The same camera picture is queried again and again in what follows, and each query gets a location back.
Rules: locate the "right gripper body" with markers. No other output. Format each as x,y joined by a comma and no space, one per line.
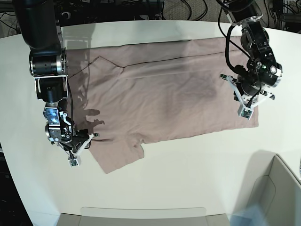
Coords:
80,141

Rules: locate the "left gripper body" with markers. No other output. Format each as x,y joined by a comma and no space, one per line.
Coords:
244,91

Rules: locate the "pink T-shirt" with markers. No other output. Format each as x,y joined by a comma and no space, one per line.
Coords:
146,93

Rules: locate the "grey bin front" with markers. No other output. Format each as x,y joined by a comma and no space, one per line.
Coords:
91,216

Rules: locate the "grey bin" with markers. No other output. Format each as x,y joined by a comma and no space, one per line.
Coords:
279,195
91,216

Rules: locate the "grey bin right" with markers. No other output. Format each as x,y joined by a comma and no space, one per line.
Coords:
279,195

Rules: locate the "blue cloth in bin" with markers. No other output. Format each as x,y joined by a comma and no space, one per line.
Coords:
251,216

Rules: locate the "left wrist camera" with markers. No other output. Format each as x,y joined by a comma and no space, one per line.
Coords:
245,112

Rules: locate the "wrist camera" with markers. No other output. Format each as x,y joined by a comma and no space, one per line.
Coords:
245,112
74,162

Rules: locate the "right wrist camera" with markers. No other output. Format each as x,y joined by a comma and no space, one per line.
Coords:
74,162

